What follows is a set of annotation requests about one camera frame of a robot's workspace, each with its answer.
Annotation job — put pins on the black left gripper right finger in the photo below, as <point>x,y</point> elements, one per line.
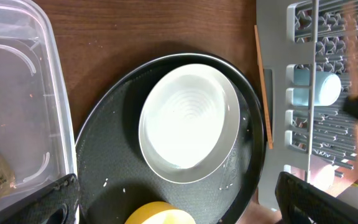
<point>301,202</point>

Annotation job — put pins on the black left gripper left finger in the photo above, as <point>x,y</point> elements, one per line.
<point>55,203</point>

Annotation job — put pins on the pink cup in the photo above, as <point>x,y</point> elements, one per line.
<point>322,173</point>

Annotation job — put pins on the blue cup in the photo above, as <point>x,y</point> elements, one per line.
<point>327,88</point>

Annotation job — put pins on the wooden chopstick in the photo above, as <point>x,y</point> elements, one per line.
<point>263,89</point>
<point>352,54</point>

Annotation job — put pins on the yellow bowl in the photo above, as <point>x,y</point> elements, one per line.
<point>159,213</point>

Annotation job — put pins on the grey round plate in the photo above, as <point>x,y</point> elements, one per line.
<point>189,123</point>

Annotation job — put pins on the grey dishwasher rack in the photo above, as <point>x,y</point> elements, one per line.
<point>309,35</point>

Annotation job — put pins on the clear plastic waste bin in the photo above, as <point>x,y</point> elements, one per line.
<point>36,133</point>

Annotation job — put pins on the round black serving tray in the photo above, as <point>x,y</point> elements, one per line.
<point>114,178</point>

